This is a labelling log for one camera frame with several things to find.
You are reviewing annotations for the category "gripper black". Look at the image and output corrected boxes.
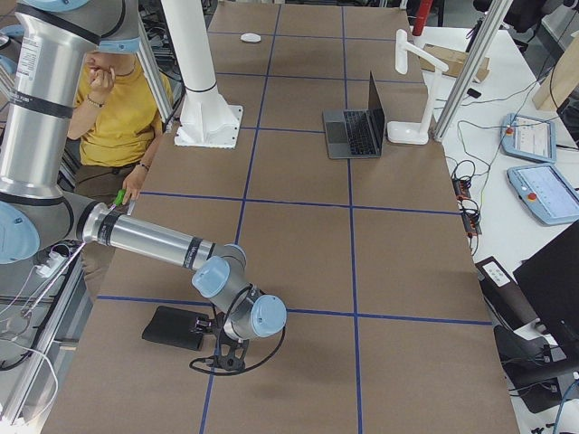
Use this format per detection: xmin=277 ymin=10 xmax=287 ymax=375
xmin=192 ymin=313 xmax=228 ymax=339

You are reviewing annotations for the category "black mouse pad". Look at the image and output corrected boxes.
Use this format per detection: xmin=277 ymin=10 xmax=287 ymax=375
xmin=141 ymin=306 xmax=209 ymax=351

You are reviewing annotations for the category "grey laptop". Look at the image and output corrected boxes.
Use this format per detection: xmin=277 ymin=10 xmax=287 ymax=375
xmin=322 ymin=73 xmax=385 ymax=159

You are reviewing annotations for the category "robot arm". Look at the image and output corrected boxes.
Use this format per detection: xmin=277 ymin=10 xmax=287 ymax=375
xmin=1 ymin=1 xmax=287 ymax=341

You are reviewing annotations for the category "white desk lamp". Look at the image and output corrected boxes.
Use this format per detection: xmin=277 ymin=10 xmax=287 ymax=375
xmin=385 ymin=28 xmax=450 ymax=146

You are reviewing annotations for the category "white computer mouse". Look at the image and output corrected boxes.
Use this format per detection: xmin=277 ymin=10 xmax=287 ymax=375
xmin=240 ymin=33 xmax=261 ymax=43

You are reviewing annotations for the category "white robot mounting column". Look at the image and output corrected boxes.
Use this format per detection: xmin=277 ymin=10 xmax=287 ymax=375
xmin=162 ymin=0 xmax=243 ymax=149

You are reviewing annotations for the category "person in yellow shirt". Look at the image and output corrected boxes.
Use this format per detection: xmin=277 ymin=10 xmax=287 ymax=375
xmin=66 ymin=49 xmax=176 ymax=299

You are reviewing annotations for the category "orange usb hub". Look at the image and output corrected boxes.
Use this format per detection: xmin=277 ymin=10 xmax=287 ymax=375
xmin=451 ymin=179 xmax=471 ymax=201

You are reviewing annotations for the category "black monitor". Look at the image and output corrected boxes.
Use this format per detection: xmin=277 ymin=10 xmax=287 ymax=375
xmin=514 ymin=222 xmax=578 ymax=354

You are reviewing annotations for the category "small black square device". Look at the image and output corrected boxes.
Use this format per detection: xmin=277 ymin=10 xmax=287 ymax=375
xmin=467 ymin=89 xmax=481 ymax=99

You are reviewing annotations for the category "cardboard box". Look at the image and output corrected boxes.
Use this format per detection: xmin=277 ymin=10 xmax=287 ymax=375
xmin=423 ymin=43 xmax=489 ymax=83

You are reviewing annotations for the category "blue teach pendant near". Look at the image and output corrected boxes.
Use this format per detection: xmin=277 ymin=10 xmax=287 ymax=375
xmin=507 ymin=163 xmax=578 ymax=225

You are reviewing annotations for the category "blue teach pendant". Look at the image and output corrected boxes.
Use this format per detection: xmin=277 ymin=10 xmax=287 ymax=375
xmin=500 ymin=113 xmax=556 ymax=163
xmin=507 ymin=163 xmax=578 ymax=225

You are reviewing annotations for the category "blue teach pendant far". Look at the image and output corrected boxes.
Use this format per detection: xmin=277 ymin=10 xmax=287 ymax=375
xmin=500 ymin=113 xmax=556 ymax=163

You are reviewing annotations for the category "red cylinder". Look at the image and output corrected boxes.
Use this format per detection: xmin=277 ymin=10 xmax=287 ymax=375
xmin=412 ymin=0 xmax=434 ymax=36

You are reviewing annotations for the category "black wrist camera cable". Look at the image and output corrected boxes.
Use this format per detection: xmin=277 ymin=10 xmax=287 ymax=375
xmin=188 ymin=283 xmax=287 ymax=375

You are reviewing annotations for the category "green handled tool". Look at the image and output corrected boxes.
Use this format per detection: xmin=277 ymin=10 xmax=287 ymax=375
xmin=111 ymin=189 xmax=126 ymax=209

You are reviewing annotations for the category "aluminium frame post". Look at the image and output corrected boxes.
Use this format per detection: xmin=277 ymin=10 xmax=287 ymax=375
xmin=432 ymin=0 xmax=513 ymax=142

